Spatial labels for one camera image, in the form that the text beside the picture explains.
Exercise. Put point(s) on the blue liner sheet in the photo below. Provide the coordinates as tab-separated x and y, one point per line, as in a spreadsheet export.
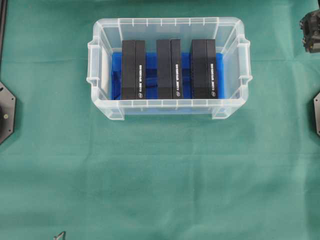
151	75

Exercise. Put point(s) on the clear plastic storage case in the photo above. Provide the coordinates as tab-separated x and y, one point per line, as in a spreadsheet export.
230	40

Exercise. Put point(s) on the black frame rail left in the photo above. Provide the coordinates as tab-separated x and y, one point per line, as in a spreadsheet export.
3	13

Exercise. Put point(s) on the black realsense box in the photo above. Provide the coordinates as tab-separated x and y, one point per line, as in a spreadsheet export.
133	70
169	69
203	66

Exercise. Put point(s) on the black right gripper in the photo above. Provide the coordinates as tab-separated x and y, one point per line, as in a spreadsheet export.
310	25

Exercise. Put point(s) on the small metal bracket bottom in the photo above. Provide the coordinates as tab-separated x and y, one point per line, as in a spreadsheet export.
60	236

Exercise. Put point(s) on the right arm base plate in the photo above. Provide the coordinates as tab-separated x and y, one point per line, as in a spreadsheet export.
316	104

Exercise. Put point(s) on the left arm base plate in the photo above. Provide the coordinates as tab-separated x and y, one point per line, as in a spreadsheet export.
7	113

